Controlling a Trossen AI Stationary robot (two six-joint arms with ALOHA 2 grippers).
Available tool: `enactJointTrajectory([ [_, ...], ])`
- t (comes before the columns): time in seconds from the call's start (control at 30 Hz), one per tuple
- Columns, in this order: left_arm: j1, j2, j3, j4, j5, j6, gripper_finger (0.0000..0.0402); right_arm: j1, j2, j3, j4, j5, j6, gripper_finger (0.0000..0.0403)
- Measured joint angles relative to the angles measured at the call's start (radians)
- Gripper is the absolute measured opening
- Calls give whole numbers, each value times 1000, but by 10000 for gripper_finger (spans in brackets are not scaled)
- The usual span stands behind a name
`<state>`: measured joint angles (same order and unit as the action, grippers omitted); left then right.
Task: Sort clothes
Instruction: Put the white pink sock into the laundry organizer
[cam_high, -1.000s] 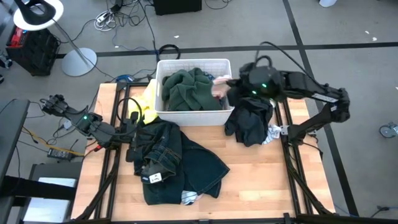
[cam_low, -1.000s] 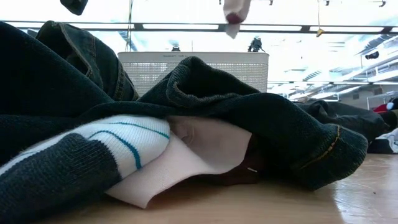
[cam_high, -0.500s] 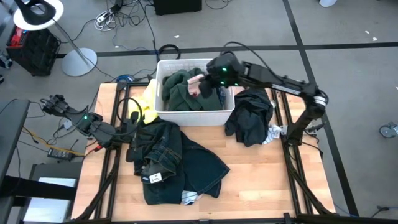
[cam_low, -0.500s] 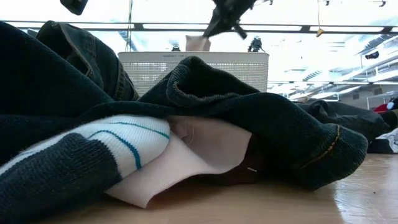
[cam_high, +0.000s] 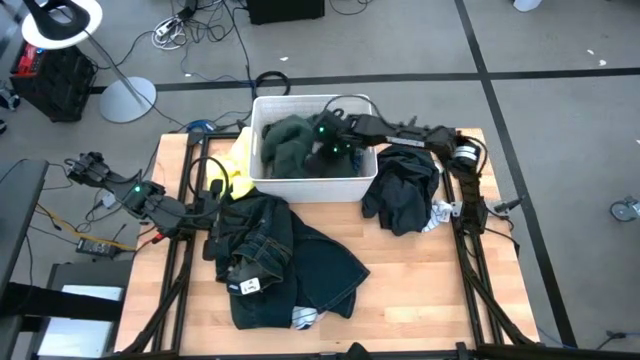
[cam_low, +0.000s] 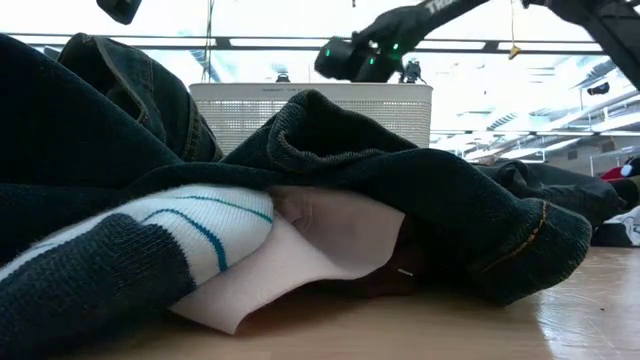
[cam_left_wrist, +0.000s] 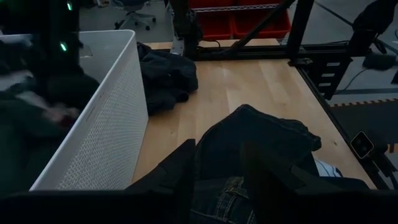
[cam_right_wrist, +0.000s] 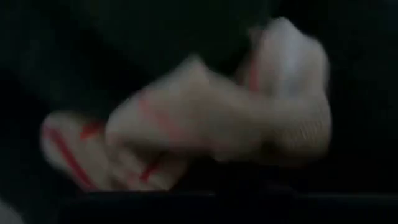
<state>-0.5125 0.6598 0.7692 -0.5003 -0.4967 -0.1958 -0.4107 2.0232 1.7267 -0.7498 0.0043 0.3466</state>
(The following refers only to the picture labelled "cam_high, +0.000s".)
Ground white power strip with cables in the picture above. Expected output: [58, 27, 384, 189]
[151, 14, 187, 51]

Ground dark green sweatshirt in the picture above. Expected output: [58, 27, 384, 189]
[259, 114, 321, 180]

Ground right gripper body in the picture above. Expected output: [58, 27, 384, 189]
[312, 110, 357, 164]

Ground black aluminium table frame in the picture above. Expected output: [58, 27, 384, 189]
[114, 128, 640, 360]

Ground white grey patterned cloth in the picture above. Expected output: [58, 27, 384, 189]
[422, 199, 455, 234]

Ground red device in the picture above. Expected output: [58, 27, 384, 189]
[13, 42, 45, 77]

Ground dark denim jeans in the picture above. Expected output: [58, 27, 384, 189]
[213, 192, 371, 331]

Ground black equipment crate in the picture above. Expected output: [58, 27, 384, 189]
[9, 42, 97, 124]

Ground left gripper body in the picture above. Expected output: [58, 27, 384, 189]
[197, 178, 225, 261]

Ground black power brick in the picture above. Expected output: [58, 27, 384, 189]
[75, 237, 121, 259]

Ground black box on floor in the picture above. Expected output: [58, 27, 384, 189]
[246, 0, 326, 26]

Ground black chair caster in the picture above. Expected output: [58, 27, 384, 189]
[0, 82, 22, 112]

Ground white blue-striped sock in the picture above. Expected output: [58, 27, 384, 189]
[290, 305, 329, 331]

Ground grey cabinet with white top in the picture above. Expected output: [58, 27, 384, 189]
[29, 259, 134, 360]

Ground blue cable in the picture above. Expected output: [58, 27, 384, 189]
[185, 118, 217, 134]

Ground yellow garment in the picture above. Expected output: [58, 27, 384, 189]
[205, 126, 256, 201]

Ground coiled black cable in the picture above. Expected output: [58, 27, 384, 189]
[253, 69, 292, 97]

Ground black garment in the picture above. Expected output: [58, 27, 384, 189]
[360, 144, 441, 237]

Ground white perforated plastic laundry basket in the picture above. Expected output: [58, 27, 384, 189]
[248, 93, 380, 204]

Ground grey caster wheel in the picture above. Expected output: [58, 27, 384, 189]
[609, 195, 640, 224]

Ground black floor cable plug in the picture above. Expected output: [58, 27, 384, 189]
[594, 328, 640, 352]

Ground black desk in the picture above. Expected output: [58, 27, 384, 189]
[0, 158, 125, 360]

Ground white ring floor lamp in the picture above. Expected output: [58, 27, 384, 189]
[20, 0, 158, 125]

